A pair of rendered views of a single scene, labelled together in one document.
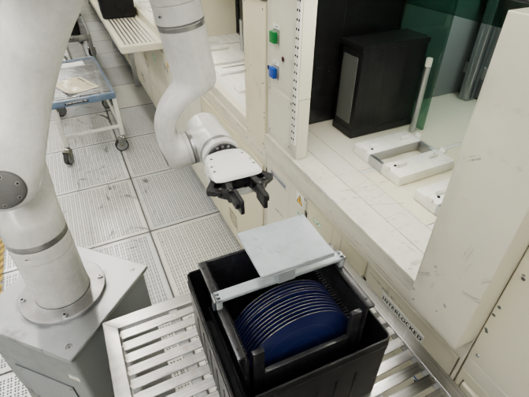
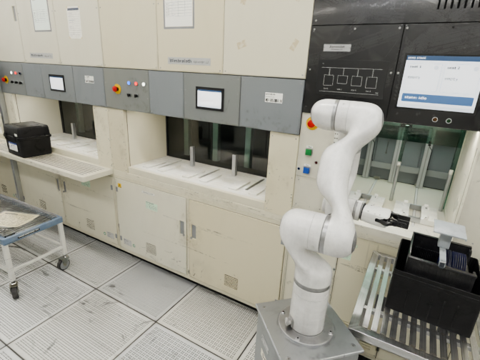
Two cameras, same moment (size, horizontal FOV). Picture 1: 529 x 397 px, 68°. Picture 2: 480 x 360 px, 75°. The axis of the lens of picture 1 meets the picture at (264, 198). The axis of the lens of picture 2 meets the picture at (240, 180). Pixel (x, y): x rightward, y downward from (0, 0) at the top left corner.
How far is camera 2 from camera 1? 120 cm
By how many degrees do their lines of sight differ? 36
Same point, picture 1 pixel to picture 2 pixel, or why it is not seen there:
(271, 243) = (447, 229)
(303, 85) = not seen: hidden behind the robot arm
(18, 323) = (311, 351)
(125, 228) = (132, 328)
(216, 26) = (156, 153)
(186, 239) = (191, 314)
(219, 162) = (374, 211)
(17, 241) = (328, 281)
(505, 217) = not seen: outside the picture
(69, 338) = (346, 341)
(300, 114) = not seen: hidden behind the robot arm
